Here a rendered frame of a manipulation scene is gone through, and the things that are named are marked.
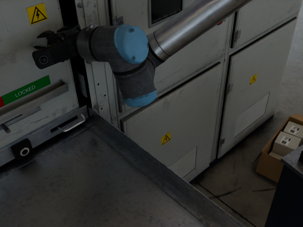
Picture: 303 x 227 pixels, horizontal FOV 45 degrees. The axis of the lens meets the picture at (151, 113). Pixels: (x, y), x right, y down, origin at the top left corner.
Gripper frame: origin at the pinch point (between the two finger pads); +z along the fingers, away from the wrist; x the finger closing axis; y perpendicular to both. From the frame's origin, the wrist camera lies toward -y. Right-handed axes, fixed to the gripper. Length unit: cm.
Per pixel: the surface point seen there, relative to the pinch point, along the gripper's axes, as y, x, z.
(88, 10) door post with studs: 17.1, 3.9, -8.7
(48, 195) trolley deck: -19.7, -40.0, -4.4
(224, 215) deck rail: -3, -48, -54
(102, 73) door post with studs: 19.1, -19.1, -3.1
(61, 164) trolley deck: -8.3, -38.7, 0.8
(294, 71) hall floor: 223, -129, -9
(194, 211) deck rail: -2, -50, -44
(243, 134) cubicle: 115, -117, -6
